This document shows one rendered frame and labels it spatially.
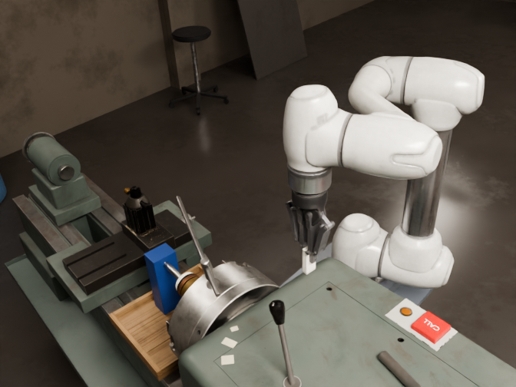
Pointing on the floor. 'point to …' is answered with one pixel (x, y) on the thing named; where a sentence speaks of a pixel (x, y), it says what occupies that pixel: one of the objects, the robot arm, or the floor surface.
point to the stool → (194, 33)
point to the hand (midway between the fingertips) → (309, 259)
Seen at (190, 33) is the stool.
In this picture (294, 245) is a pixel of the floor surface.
